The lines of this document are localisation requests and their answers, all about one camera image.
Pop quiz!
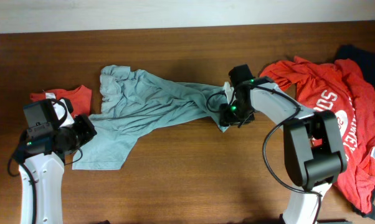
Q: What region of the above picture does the folded red printed t-shirt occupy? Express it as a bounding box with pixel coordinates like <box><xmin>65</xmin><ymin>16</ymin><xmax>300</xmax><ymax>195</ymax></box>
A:
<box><xmin>29</xmin><ymin>85</ymin><xmax>92</xmax><ymax>118</ymax></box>

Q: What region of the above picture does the light blue t-shirt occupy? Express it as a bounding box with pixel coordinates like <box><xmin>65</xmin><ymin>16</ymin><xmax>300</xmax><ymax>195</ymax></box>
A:
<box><xmin>72</xmin><ymin>65</ymin><xmax>227</xmax><ymax>170</ymax></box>

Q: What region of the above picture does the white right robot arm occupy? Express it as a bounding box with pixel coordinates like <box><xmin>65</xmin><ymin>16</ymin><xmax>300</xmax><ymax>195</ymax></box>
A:
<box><xmin>222</xmin><ymin>77</ymin><xmax>347</xmax><ymax>224</ymax></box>

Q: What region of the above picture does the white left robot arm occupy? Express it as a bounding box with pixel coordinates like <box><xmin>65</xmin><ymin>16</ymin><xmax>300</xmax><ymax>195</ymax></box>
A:
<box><xmin>13</xmin><ymin>114</ymin><xmax>97</xmax><ymax>224</ymax></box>

